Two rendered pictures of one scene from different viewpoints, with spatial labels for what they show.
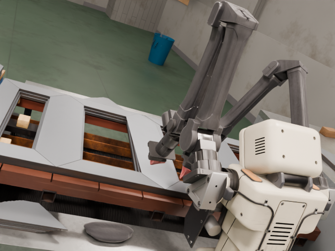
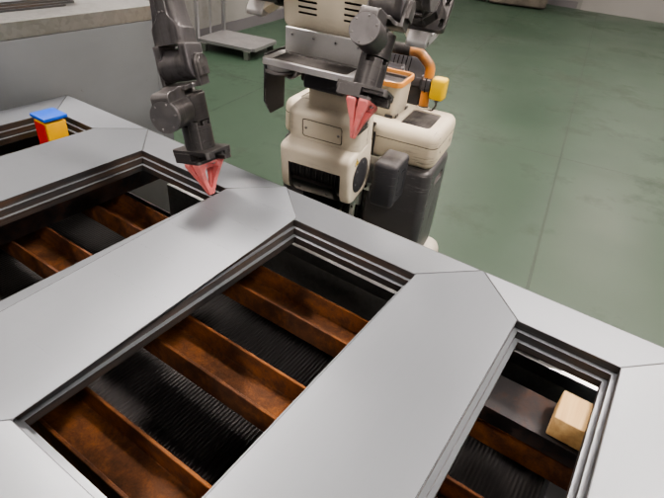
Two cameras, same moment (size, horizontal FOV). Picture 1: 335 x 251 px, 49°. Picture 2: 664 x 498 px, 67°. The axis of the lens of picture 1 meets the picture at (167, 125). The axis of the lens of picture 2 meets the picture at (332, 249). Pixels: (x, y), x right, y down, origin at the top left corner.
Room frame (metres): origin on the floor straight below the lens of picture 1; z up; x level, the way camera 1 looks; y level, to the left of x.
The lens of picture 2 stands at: (1.86, 0.72, 1.38)
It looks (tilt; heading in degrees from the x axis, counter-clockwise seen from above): 35 degrees down; 230
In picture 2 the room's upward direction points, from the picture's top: 6 degrees clockwise
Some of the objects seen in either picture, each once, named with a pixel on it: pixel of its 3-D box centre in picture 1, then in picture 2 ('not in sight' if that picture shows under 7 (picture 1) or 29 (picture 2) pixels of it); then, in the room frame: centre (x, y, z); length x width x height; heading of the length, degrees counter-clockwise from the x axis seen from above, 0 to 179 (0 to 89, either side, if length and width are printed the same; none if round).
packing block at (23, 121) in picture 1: (23, 121); not in sight; (1.52, 0.64, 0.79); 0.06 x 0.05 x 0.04; 19
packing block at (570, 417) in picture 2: (2, 145); (572, 420); (1.27, 0.59, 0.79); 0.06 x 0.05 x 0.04; 19
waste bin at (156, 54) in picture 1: (159, 48); not in sight; (7.22, 0.71, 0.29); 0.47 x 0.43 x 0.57; 39
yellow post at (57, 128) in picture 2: not in sight; (58, 155); (1.67, -0.62, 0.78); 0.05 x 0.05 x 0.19; 19
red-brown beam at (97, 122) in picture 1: (140, 128); not in sight; (1.98, 0.14, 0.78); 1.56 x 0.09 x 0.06; 109
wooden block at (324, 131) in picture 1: (329, 132); not in sight; (2.48, -1.05, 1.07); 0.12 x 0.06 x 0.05; 124
